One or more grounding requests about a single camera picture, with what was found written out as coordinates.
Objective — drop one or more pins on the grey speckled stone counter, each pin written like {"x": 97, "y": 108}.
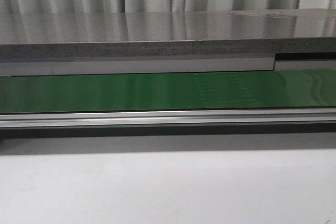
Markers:
{"x": 103, "y": 35}

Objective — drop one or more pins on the green conveyor belt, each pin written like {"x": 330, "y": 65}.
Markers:
{"x": 168, "y": 91}

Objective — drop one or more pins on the white rear conveyor guard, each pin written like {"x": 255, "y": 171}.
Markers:
{"x": 168, "y": 64}

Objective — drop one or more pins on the aluminium conveyor side rail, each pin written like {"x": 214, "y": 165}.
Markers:
{"x": 93, "y": 119}

